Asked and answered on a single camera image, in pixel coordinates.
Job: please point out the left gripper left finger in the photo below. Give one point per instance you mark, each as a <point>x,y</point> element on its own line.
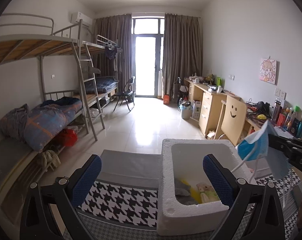
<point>38,221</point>

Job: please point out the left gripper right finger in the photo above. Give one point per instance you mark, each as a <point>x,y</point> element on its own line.
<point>266,220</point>

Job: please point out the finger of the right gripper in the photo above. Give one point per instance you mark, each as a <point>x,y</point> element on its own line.
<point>287,145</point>

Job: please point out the blue face mask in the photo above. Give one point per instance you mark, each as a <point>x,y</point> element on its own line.
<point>255,149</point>

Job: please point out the floral green tissue pack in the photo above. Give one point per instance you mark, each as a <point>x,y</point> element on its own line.
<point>207,193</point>

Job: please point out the grey sock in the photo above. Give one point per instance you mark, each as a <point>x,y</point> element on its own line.
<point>183,194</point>

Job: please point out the teal bottle on desk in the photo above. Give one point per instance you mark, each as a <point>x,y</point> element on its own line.
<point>299,131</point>

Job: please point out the yellow object on desk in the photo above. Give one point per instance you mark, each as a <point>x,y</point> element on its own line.
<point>261,117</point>

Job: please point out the smiley wooden chair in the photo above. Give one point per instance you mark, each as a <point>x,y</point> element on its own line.
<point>232,120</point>

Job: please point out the houndstooth tablecloth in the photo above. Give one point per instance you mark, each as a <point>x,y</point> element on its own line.
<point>134,194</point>

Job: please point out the red plastic bag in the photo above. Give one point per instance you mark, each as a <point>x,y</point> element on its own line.
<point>67,137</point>

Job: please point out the blue plaid quilt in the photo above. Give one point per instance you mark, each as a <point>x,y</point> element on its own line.
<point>38,126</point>

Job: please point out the wooden desk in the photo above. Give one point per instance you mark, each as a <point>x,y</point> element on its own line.
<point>208,106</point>

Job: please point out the white bucket on floor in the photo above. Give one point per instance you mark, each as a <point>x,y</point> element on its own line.
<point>186,110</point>

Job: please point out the orange box on floor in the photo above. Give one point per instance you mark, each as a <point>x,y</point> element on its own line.
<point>166,99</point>

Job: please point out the metal bunk bed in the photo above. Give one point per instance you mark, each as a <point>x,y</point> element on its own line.
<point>39,63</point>

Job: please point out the black folding chair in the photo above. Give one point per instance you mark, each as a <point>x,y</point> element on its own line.
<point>126,94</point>

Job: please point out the right brown curtain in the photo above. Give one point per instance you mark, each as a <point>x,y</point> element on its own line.
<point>182,50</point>

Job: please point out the brown curtain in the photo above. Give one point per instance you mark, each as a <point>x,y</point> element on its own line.
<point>182,50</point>
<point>114,33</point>

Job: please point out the glass balcony door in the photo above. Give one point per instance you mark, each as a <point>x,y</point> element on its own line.
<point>148,33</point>

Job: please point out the left brown curtain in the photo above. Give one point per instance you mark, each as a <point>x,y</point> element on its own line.
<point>114,33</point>

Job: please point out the white air conditioner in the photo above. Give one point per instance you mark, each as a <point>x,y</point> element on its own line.
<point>76,17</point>

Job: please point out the cartoon wall picture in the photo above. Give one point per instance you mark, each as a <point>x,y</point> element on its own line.
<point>268,71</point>

